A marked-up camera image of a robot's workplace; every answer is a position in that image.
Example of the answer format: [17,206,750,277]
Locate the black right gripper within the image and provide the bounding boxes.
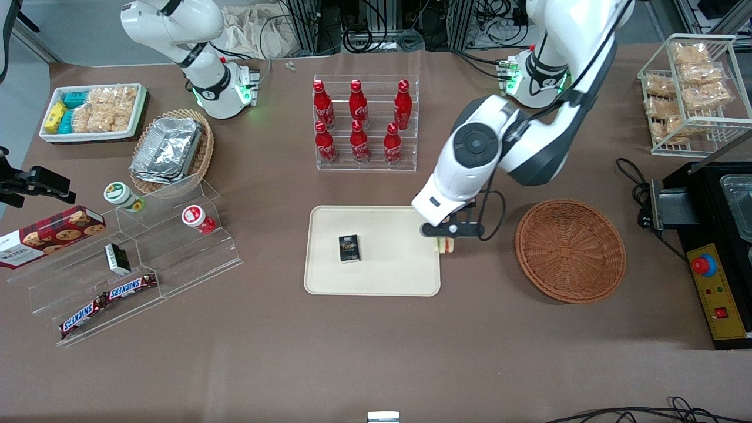
[0,147,77,207]

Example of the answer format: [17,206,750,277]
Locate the cream plastic tray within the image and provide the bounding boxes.
[304,205,441,297]

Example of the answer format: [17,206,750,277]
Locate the brown round wicker basket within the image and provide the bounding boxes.
[515,199,627,304]

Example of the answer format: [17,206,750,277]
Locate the light wicker basket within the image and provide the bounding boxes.
[130,109,215,195]

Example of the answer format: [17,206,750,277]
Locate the red tartan Walkers cookie box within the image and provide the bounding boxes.
[0,206,107,270]

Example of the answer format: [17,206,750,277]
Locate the yellow snack packet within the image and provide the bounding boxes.
[44,101,68,133]

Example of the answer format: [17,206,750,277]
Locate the green lid sunflower cup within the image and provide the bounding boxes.
[104,182,145,213]

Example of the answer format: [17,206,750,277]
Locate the clear rice cracker packet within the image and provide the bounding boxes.
[72,105,112,133]
[88,86,139,108]
[109,101,139,132]

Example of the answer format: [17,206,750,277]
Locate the small black box white side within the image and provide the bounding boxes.
[104,243,132,276]

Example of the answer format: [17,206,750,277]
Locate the red cola bottle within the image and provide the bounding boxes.
[394,80,413,131]
[313,80,334,130]
[350,80,369,127]
[384,123,403,166]
[350,120,371,163]
[315,122,338,165]

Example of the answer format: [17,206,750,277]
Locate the clear acrylic bottle rack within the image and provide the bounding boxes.
[313,74,420,172]

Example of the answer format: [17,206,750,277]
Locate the white rectangular bin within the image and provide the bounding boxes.
[39,83,148,144]

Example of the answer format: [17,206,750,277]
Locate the small black box gold print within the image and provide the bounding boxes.
[338,234,361,264]

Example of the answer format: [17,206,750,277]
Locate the stack of foil trays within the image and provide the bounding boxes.
[130,117,204,184]

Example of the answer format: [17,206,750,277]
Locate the Snickers chocolate bar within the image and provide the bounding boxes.
[103,273,159,302]
[59,296,110,339]

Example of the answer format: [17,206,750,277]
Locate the clear acrylic stepped stand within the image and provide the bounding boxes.
[6,173,244,347]

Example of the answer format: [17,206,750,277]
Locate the red lid white cup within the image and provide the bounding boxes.
[182,205,217,235]

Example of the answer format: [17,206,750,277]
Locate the beige cloth bag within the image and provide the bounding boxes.
[220,3,294,60]

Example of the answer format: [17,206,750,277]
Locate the black machine yellow panel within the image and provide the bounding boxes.
[649,132,752,351]

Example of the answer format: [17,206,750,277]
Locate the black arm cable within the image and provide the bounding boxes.
[473,189,506,242]

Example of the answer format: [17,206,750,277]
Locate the black machine power cable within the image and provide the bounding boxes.
[616,157,688,263]

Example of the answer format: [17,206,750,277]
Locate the aluminium frame post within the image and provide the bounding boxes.
[287,0,343,57]
[448,0,478,51]

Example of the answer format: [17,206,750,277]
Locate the black coiled cable bundle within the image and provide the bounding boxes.
[343,21,390,55]

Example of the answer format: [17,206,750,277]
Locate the black floor cables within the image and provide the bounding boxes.
[543,396,752,423]

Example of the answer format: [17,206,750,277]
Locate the white wire rack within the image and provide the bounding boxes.
[637,33,752,157]

